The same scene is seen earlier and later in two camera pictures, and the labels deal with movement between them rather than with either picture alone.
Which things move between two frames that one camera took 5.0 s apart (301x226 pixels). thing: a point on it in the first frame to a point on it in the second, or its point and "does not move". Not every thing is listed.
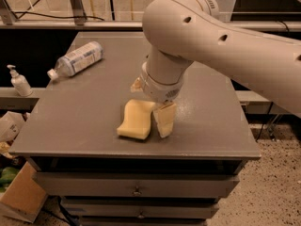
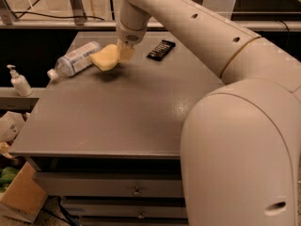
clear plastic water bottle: [74, 61] does not move
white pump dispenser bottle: [20, 82] does not move
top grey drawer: [135, 185] does not move
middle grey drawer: [141, 207] does not move
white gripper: [159, 89] to [130, 35]
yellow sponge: [136, 123] to [105, 57]
